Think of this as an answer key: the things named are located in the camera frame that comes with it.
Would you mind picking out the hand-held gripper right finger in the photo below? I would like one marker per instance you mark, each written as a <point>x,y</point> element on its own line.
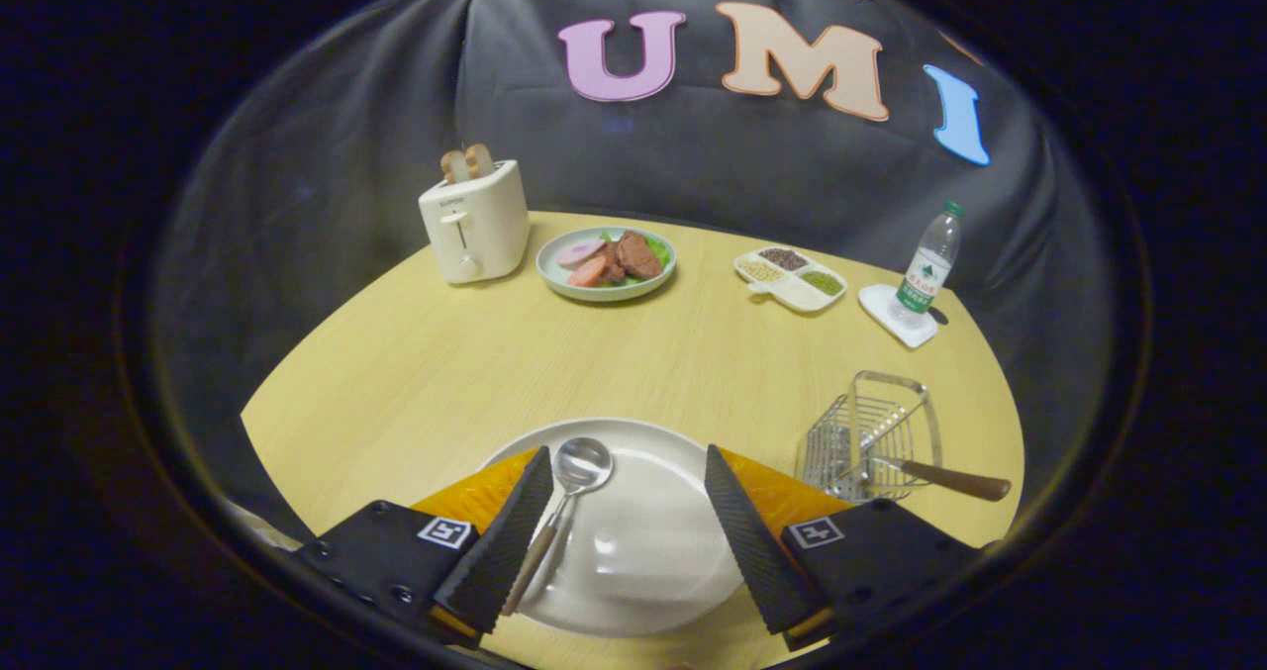
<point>757,551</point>

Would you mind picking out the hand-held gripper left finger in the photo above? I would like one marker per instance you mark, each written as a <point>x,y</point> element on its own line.
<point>500,546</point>

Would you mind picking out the large white plate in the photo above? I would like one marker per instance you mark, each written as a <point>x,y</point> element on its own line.
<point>643,551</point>

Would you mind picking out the white divided grain dish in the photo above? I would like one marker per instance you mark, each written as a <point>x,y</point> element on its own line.
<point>804,296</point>

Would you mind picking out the white square coaster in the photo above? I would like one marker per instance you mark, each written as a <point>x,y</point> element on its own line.
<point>881,309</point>

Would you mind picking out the green plate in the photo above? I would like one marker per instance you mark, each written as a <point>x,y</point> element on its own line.
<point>606,292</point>

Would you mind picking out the red sausage slice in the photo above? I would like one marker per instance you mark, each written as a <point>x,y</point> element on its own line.
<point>587,272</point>

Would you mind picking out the small dark round disc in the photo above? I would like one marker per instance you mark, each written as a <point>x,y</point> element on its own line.
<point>938,316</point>

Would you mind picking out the pink ham slice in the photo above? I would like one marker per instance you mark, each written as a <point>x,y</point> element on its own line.
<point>580,252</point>

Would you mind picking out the green lettuce leaf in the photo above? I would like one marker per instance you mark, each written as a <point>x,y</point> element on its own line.
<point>659,250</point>

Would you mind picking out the white toaster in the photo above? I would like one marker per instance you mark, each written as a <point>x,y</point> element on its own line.
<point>480,230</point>

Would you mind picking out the brown meat slice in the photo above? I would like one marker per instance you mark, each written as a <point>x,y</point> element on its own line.
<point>638,254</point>

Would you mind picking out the clear plastic water bottle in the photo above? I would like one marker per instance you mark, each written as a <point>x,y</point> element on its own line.
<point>925,274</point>

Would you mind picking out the toasted bread slice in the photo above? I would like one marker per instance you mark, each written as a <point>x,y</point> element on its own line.
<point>454,166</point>
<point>480,160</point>

